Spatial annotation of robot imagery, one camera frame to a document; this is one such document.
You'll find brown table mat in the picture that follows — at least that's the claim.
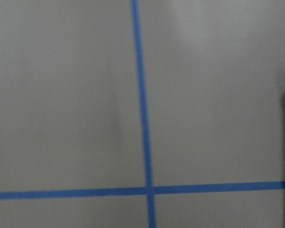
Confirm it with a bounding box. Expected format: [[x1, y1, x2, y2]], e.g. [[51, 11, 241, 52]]
[[0, 0, 285, 228]]

